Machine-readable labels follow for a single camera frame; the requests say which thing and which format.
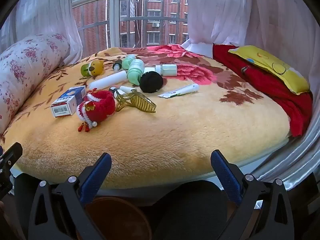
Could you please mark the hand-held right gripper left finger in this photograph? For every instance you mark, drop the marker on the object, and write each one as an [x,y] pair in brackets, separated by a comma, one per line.
[96,177]

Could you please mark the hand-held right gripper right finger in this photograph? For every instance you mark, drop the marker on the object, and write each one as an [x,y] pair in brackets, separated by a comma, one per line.
[226,177]

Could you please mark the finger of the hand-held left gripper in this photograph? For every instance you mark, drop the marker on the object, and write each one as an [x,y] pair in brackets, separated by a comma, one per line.
[5,181]
[11,155]

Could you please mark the brown round bin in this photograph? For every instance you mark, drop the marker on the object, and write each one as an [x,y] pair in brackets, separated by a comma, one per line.
[120,220]

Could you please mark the blue and white box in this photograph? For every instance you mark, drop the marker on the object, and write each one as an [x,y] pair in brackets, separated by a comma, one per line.
[67,102]

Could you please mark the amber hair claw clip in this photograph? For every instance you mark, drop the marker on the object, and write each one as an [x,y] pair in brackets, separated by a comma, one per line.
[140,100]

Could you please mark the small white tube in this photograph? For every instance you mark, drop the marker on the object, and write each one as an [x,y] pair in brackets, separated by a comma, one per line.
[127,89]

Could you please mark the long white tube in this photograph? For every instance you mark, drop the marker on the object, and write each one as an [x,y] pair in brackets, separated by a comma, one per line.
[107,81]

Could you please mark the white ointment tube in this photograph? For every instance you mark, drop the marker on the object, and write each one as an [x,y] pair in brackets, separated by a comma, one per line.
[182,90]

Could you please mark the black fuzzy ball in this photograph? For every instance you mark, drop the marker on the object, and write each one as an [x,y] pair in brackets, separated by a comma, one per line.
[151,81]

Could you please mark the green pump bottle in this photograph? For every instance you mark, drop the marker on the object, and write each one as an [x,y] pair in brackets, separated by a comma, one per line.
[135,71]

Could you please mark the black round seat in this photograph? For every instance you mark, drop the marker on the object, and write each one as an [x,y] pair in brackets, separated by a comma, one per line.
[190,210]

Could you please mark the yellow floral plush blanket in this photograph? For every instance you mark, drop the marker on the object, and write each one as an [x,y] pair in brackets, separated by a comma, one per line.
[162,142]

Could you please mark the silver bed skirt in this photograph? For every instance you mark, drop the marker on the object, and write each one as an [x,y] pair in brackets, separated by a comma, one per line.
[300,155]

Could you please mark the floral bolster pillow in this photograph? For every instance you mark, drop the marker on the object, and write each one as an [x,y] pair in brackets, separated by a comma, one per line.
[25,62]

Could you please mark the red cloth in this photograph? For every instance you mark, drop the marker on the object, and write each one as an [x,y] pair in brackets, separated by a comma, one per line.
[270,85]

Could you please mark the yellow bear toy bottle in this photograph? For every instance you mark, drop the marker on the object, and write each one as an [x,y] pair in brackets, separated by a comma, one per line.
[96,67]

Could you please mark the small white cap piece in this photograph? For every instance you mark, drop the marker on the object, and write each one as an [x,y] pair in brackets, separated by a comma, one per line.
[149,70]

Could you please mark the small green bottle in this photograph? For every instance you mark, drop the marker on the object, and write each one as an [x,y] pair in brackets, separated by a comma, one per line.
[128,61]

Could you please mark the white jar with green lid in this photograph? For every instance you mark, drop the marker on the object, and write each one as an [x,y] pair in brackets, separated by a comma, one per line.
[167,70]

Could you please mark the yellow cartoon pillow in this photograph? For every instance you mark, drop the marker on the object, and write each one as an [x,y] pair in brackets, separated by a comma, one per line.
[275,65]

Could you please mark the sheer pink curtain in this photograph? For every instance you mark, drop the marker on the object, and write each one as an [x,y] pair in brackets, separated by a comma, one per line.
[250,12]
[50,12]

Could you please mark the red brick building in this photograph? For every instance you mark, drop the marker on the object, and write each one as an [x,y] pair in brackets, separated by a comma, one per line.
[160,10]

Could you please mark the white window frame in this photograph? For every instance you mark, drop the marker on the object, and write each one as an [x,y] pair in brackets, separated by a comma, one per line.
[114,17]

